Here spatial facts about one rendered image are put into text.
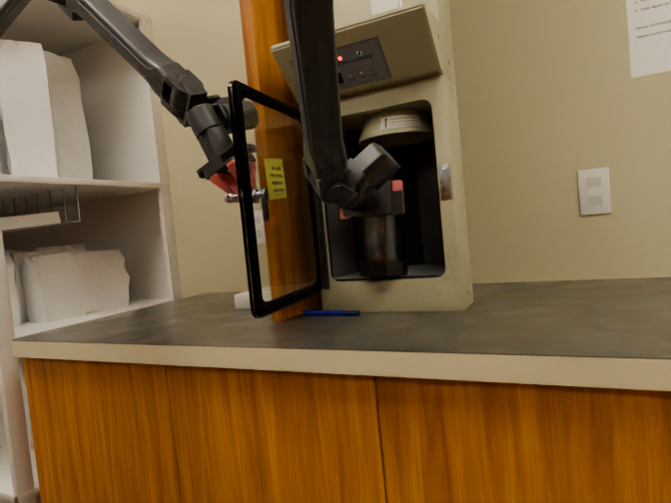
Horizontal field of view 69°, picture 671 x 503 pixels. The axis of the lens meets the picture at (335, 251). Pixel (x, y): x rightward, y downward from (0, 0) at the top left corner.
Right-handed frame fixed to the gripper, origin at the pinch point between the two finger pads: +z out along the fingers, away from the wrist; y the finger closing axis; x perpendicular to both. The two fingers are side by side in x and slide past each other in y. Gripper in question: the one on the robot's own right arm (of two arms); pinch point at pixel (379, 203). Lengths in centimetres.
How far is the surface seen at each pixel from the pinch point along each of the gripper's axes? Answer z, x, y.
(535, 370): -32, 28, -30
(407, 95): -4.1, -20.7, -8.4
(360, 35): -14.6, -30.0, -2.5
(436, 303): -0.9, 21.9, -11.2
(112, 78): 42, -65, 121
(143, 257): 48, 7, 114
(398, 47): -11.8, -27.4, -9.0
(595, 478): -28, 43, -36
